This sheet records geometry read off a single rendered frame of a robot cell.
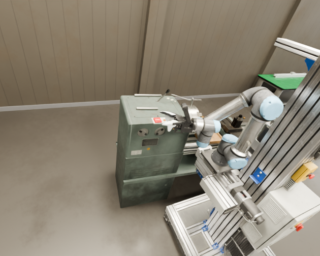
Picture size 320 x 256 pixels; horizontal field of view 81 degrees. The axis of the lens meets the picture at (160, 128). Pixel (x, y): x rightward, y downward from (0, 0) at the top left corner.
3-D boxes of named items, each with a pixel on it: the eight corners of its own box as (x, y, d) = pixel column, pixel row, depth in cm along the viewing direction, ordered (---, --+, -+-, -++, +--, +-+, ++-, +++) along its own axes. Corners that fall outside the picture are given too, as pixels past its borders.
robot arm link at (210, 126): (218, 136, 111) (223, 125, 106) (200, 135, 109) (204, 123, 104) (214, 128, 117) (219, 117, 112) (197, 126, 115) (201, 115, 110)
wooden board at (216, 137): (200, 145, 206) (202, 142, 203) (187, 124, 232) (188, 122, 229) (223, 142, 216) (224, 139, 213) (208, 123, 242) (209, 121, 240)
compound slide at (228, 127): (226, 132, 214) (228, 129, 211) (222, 127, 222) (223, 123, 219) (241, 131, 221) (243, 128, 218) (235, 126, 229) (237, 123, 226)
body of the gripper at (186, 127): (172, 132, 106) (193, 134, 108) (176, 119, 102) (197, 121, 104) (171, 125, 113) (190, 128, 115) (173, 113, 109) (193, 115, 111)
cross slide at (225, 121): (233, 141, 211) (234, 138, 209) (214, 119, 242) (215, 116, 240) (246, 139, 218) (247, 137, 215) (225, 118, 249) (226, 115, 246)
